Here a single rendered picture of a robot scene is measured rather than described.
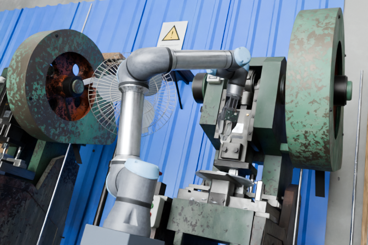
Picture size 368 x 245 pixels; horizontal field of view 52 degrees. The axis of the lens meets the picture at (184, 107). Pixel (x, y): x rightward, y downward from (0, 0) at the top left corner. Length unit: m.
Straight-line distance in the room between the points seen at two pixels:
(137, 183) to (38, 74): 1.58
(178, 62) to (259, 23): 2.47
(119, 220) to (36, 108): 1.56
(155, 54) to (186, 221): 0.81
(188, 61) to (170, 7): 2.97
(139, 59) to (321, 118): 0.80
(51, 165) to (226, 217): 1.69
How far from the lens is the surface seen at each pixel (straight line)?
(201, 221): 1.75
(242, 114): 2.00
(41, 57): 2.66
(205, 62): 1.43
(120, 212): 1.19
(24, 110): 2.62
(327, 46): 1.71
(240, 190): 1.92
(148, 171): 1.21
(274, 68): 2.02
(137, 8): 4.57
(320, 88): 1.65
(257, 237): 1.61
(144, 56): 1.34
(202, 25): 3.99
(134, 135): 1.37
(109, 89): 2.52
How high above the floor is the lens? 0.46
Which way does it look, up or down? 19 degrees up
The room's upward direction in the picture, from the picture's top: 13 degrees clockwise
